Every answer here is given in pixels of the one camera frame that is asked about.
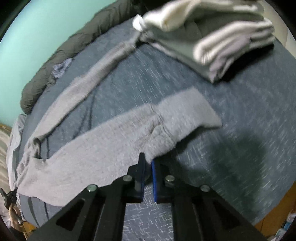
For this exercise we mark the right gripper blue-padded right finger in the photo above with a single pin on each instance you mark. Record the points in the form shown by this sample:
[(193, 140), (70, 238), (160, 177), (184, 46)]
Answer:
[(199, 213)]

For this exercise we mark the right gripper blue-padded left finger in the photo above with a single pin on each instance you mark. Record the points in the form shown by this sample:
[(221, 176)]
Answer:
[(97, 213)]

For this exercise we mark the beige striped curtain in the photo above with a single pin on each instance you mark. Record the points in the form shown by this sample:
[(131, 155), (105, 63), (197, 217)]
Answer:
[(5, 138)]

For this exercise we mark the small crumpled blue-grey cloth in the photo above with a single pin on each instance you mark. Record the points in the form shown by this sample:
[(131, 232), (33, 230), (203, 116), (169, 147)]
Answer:
[(58, 70)]

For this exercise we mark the stack of folded clothes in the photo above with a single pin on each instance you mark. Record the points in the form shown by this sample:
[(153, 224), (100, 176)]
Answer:
[(208, 36)]

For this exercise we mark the light grey bed sheet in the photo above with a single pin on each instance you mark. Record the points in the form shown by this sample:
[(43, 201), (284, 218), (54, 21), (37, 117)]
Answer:
[(12, 154)]

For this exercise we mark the dark grey rolled duvet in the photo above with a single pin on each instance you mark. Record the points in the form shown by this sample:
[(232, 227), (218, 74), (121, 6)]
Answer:
[(102, 21)]

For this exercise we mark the person's left hand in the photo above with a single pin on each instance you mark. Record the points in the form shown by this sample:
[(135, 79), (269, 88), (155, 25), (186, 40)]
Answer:
[(15, 218)]

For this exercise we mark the grey fleece ribbed garment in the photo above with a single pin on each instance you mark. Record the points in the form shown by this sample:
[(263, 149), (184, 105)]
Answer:
[(105, 152)]

